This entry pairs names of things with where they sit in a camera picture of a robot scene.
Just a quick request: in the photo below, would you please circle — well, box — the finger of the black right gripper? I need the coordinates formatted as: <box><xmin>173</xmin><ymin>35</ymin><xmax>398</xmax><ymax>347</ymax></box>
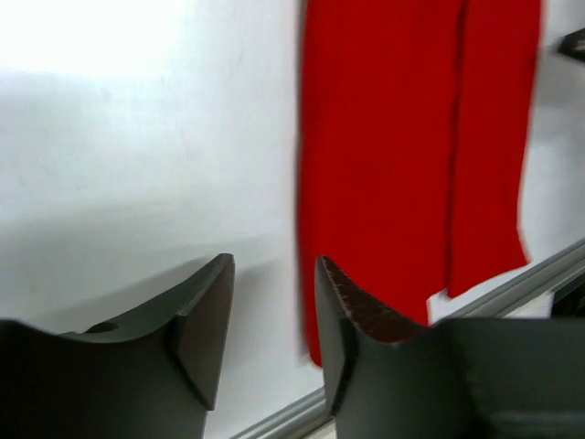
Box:
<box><xmin>557</xmin><ymin>28</ymin><xmax>585</xmax><ymax>59</ymax></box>

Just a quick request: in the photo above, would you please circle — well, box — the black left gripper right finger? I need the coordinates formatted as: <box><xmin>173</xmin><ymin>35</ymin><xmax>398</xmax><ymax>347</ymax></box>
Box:
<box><xmin>314</xmin><ymin>254</ymin><xmax>585</xmax><ymax>439</ymax></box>

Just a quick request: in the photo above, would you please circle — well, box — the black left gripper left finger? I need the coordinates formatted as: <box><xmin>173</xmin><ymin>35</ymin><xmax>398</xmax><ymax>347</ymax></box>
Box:
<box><xmin>1</xmin><ymin>253</ymin><xmax>235</xmax><ymax>438</ymax></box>

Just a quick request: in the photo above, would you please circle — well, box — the red t shirt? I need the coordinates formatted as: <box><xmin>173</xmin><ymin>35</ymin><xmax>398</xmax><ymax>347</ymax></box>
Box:
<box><xmin>298</xmin><ymin>1</ymin><xmax>542</xmax><ymax>364</ymax></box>

